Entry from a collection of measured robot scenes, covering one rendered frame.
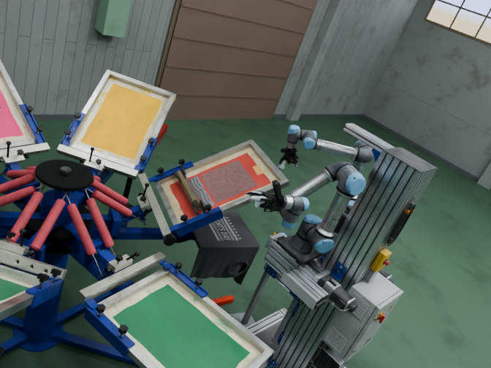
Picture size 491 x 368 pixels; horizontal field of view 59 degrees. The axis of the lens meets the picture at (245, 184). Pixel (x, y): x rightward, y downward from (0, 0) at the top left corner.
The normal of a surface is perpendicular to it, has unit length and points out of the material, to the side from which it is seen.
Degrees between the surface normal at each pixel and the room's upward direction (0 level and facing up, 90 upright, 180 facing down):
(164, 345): 0
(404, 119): 90
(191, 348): 0
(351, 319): 90
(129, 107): 32
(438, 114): 90
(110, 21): 90
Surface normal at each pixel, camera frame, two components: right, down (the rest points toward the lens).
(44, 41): 0.66, 0.54
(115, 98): 0.23, -0.48
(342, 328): -0.68, 0.11
